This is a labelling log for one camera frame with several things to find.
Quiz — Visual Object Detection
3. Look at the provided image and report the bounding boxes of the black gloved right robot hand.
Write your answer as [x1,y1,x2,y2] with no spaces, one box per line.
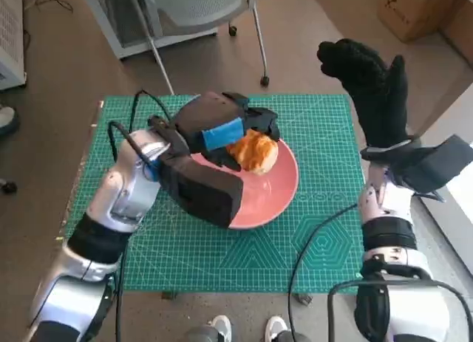
[317,38,411,148]

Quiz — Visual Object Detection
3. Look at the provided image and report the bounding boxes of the printed cardboard box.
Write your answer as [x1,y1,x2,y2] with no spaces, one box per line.
[376,0,463,44]

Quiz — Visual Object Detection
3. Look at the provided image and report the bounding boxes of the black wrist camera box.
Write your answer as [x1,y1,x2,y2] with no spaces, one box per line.
[159,159,245,230]
[393,134,473,194]

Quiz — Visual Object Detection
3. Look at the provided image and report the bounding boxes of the grey mesh office chair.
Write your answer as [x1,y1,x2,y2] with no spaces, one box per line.
[123,0,273,95]

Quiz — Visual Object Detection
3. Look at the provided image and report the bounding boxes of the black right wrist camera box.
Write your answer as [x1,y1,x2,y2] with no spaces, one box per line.
[393,134,473,194]

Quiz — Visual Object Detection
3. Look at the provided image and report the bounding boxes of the person's shoe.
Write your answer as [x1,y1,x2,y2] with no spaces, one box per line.
[0,105,20,137]

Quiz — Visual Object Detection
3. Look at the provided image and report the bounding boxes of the rectangular braided bread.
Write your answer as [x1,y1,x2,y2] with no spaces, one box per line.
[225,129,279,176]

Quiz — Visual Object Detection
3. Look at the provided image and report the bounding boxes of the thick black cable loop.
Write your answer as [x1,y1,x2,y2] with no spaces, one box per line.
[327,277,470,342]

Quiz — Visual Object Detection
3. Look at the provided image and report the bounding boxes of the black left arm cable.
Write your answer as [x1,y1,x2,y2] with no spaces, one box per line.
[108,89,174,342]

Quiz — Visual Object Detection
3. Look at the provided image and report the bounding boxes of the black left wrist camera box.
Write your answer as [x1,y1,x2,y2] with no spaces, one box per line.
[159,159,245,230]

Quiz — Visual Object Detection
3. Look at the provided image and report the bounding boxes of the bare left robot hand blue tape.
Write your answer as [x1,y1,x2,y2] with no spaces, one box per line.
[172,91,282,172]

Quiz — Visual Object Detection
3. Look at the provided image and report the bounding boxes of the pink bowl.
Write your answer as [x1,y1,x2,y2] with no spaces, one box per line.
[188,137,299,230]

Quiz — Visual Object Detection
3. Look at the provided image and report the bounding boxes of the green cutting mat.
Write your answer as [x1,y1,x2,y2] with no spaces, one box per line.
[65,94,367,294]

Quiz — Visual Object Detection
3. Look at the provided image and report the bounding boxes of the white perforated cabinet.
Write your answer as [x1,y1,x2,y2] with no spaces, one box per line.
[0,0,27,92]

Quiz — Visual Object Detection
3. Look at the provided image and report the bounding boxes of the white box appliance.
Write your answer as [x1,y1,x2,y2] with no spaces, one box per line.
[413,94,473,276]

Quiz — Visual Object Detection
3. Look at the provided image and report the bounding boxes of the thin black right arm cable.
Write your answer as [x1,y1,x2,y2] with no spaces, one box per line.
[287,202,359,342]

